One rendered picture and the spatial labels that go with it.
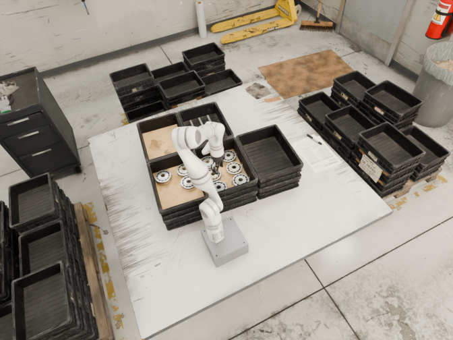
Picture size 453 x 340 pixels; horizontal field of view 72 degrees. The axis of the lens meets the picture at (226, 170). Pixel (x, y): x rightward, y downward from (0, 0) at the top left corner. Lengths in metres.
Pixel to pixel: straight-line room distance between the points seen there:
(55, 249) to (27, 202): 0.46
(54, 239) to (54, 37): 2.99
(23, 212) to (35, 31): 2.74
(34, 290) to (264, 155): 1.68
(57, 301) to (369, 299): 2.09
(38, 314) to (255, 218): 1.41
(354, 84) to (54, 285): 3.14
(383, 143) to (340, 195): 0.86
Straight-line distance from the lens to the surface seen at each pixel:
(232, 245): 1.77
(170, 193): 1.97
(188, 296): 1.81
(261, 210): 2.00
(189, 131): 1.25
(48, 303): 2.32
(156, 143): 2.28
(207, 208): 1.51
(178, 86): 3.35
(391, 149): 2.83
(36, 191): 2.87
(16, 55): 5.04
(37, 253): 2.67
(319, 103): 3.45
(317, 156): 2.31
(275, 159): 2.09
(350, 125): 3.10
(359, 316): 2.59
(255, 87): 2.86
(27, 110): 2.98
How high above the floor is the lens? 2.40
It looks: 51 degrees down
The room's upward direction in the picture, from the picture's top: 5 degrees counter-clockwise
